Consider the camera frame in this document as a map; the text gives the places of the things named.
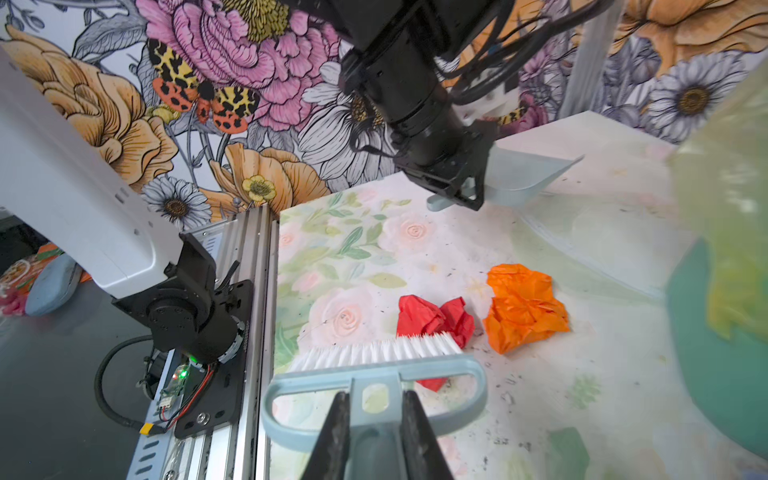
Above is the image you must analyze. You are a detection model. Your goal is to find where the grey-blue hand brush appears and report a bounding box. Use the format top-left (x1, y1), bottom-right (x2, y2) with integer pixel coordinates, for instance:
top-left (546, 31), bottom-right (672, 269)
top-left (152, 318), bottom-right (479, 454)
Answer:
top-left (260, 334), bottom-right (488, 479)

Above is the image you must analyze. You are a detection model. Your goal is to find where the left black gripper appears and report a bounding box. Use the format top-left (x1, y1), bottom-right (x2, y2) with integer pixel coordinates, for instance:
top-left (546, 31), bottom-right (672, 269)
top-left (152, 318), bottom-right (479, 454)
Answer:
top-left (288, 1), bottom-right (501, 210)

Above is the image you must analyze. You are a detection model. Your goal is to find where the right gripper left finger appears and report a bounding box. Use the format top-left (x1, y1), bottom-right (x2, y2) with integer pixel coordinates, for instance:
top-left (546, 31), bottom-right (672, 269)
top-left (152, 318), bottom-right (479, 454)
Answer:
top-left (301, 392), bottom-right (351, 480)

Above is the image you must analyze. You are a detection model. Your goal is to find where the yellow plastic bin liner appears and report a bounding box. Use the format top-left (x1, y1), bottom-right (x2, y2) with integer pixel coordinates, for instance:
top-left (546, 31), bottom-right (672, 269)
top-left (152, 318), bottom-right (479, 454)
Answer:
top-left (669, 63), bottom-right (767, 340)

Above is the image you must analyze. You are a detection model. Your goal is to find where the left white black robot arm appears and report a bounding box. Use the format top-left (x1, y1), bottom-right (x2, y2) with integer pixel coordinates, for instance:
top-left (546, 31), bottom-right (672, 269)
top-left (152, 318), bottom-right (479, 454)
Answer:
top-left (1, 1), bottom-right (516, 364)

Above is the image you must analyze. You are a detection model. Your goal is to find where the small orange crumpled paper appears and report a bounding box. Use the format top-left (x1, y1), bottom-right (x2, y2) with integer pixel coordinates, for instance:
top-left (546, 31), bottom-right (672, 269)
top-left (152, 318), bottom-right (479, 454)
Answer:
top-left (483, 264), bottom-right (570, 355)

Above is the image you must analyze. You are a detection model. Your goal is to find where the left aluminium corner post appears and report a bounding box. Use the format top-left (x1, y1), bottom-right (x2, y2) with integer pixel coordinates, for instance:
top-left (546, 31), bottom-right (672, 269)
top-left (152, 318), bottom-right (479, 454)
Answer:
top-left (559, 1), bottom-right (625, 118)

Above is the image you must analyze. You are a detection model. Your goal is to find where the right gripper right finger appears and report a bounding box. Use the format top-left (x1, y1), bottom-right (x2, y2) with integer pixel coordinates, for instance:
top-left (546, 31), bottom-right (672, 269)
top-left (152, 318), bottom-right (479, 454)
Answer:
top-left (400, 390), bottom-right (454, 480)

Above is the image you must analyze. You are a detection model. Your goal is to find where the aluminium front rail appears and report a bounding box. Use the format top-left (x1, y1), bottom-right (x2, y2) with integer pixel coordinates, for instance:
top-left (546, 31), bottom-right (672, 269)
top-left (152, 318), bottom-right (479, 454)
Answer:
top-left (116, 207), bottom-right (278, 479)

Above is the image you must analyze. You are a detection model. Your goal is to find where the grey-blue dustpan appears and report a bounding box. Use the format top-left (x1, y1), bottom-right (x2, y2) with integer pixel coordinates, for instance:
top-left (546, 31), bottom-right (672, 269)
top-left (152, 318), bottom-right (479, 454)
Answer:
top-left (427, 146), bottom-right (584, 212)

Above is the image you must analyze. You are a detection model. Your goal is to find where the green trash bin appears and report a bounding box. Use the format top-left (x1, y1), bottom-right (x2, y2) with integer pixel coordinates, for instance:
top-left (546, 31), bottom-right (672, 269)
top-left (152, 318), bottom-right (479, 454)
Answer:
top-left (666, 240), bottom-right (767, 459)

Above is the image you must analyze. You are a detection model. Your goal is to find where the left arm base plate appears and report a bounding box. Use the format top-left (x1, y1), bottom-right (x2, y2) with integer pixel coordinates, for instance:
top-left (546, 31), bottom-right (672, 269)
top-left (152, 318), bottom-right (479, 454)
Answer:
top-left (173, 278), bottom-right (254, 440)

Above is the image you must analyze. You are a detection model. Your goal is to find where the red crumpled paper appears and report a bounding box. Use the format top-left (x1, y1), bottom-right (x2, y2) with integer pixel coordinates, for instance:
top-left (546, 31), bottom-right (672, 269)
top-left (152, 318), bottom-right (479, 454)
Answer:
top-left (395, 294), bottom-right (476, 393)

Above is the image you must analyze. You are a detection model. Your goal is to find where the green paper scrap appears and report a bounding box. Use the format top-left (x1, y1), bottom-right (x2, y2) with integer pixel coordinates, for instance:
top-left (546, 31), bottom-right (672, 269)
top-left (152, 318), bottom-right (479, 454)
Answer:
top-left (546, 427), bottom-right (590, 480)

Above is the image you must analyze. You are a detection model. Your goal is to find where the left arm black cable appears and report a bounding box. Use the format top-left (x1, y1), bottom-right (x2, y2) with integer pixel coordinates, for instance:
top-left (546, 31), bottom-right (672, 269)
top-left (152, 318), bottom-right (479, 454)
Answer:
top-left (93, 334), bottom-right (157, 432)

